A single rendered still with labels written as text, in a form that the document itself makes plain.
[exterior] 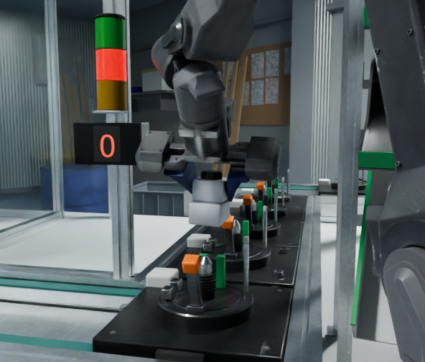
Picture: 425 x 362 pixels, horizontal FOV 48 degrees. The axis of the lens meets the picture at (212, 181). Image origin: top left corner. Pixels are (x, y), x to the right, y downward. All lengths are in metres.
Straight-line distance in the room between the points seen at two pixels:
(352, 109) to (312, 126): 4.39
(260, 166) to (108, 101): 0.33
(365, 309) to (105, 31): 0.57
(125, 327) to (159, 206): 2.03
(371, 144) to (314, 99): 4.47
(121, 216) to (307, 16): 4.51
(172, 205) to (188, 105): 2.11
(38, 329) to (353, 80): 0.61
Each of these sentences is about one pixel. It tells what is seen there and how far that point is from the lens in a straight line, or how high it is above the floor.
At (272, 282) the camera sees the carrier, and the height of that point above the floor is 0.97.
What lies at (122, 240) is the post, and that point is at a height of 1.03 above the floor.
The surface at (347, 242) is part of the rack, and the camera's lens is 0.71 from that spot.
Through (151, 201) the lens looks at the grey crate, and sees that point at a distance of 2.69.
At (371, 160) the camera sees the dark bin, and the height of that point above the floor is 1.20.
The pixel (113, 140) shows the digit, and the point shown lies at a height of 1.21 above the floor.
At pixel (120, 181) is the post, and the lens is 0.86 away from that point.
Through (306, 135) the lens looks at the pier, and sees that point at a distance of 5.11.
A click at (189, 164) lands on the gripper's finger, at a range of 0.65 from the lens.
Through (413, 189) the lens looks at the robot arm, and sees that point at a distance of 0.28.
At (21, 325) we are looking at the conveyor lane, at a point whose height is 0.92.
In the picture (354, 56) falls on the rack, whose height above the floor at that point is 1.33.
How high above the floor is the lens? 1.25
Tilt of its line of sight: 7 degrees down
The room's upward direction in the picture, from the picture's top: straight up
